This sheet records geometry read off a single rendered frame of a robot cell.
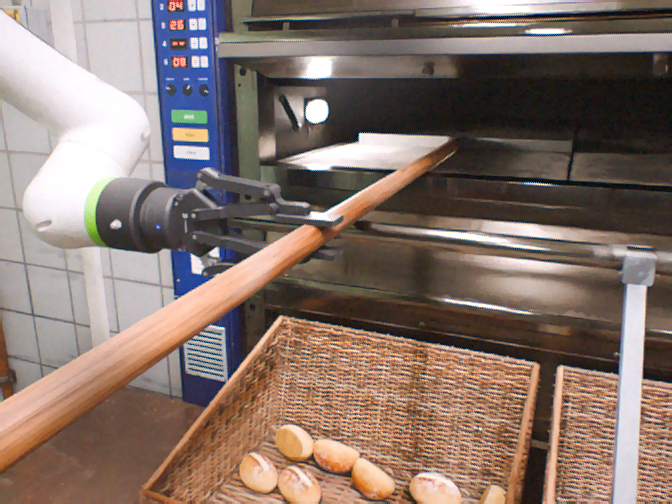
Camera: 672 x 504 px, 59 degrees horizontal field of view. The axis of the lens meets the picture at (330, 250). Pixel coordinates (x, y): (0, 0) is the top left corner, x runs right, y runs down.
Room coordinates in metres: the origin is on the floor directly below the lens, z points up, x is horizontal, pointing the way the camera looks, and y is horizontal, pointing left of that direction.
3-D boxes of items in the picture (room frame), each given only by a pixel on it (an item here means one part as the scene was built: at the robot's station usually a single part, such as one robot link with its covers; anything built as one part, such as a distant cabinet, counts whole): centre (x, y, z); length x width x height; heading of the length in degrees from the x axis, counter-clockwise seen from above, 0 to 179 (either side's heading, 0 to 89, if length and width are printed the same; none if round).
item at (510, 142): (1.73, -0.40, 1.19); 0.55 x 0.36 x 0.03; 69
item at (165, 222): (0.69, 0.17, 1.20); 0.09 x 0.07 x 0.08; 68
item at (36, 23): (1.45, 0.72, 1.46); 0.10 x 0.07 x 0.10; 67
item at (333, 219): (0.64, 0.02, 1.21); 0.07 x 0.03 x 0.01; 68
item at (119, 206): (0.72, 0.24, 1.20); 0.12 x 0.06 x 0.09; 158
